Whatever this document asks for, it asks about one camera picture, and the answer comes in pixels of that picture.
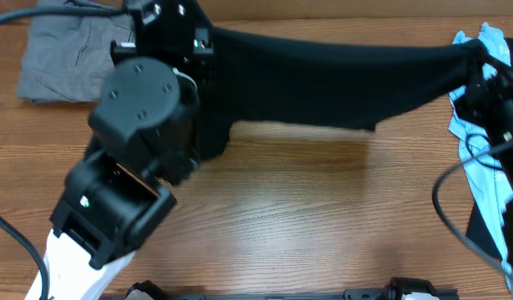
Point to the black polo shirt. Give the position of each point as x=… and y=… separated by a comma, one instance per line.
x=260, y=78

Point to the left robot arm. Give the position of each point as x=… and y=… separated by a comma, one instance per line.
x=144, y=139

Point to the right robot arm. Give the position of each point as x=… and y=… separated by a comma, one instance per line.
x=488, y=103

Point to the folded grey shorts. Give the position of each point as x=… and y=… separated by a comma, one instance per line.
x=68, y=57

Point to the light blue shirt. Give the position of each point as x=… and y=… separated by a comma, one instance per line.
x=490, y=188

